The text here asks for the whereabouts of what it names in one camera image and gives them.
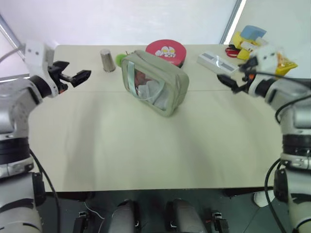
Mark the green transparent toiletry bag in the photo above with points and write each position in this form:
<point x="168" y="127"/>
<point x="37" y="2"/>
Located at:
<point x="155" y="82"/>

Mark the yellow plastic toy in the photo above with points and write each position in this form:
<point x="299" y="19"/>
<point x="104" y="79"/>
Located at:
<point x="239" y="41"/>

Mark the light blue box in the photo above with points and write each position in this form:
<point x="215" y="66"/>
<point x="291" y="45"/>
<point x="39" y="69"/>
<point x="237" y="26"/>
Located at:
<point x="252" y="32"/>

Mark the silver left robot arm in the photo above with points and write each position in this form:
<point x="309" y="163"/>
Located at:
<point x="17" y="109"/>

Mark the grey metal frame post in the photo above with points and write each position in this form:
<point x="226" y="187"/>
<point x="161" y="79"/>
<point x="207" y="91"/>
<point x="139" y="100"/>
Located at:
<point x="232" y="21"/>
<point x="11" y="38"/>

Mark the white round object on floor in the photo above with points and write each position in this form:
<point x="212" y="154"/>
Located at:
<point x="262" y="198"/>

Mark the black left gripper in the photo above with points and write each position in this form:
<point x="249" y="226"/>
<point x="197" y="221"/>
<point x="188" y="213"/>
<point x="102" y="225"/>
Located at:
<point x="57" y="77"/>

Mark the dark rounded robot leg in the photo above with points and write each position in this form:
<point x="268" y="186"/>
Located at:
<point x="184" y="216"/>
<point x="125" y="216"/>

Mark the silver metal cup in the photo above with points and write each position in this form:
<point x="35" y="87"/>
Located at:
<point x="107" y="60"/>

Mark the red round cartoon tin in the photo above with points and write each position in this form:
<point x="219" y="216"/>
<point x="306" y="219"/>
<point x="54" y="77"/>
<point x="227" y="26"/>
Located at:
<point x="167" y="52"/>

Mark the yellow snack bag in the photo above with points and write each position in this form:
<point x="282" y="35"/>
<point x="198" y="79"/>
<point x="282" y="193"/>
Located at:
<point x="284" y="64"/>

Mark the green fuzzy ball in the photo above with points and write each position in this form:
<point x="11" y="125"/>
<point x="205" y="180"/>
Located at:
<point x="119" y="60"/>

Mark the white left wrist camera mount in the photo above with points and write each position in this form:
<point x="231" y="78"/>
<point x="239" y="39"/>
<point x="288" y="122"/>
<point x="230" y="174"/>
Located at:
<point x="36" y="54"/>

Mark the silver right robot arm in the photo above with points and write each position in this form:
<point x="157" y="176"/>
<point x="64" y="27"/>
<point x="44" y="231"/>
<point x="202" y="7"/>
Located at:
<point x="291" y="116"/>

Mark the white rectangular flat box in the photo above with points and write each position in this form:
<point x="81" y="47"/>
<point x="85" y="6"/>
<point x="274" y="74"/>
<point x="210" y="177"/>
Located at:
<point x="216" y="61"/>

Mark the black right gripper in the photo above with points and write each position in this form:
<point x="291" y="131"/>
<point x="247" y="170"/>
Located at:
<point x="247" y="70"/>

